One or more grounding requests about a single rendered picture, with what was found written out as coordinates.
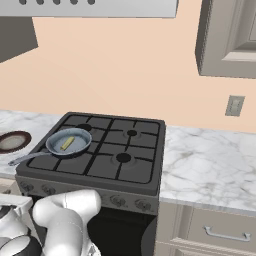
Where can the grey wall cupboard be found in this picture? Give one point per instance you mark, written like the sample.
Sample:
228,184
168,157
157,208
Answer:
15,36

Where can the yellow butter stick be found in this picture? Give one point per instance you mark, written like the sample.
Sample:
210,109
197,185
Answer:
67,143

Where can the silver range hood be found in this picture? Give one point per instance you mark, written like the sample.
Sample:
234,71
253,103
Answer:
100,8

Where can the dark grey gas stove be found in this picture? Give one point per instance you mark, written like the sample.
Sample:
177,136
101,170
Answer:
133,156

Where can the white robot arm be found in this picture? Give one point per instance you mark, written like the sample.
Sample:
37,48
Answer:
66,216

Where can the grey wall socket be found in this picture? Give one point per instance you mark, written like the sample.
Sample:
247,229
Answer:
235,106

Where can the grey frying pan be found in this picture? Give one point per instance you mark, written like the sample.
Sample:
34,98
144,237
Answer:
78,144

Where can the grey stove knob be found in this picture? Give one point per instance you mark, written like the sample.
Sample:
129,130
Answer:
48,190
143,204
26,187
118,200

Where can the beige wall cupboard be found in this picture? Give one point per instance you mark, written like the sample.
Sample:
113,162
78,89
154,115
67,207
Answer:
226,33

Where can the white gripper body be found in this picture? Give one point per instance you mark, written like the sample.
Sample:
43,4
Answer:
15,200

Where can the beige drawer front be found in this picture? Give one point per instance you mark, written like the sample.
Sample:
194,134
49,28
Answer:
223,220

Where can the dark red plate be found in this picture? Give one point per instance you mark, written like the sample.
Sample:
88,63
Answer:
13,141

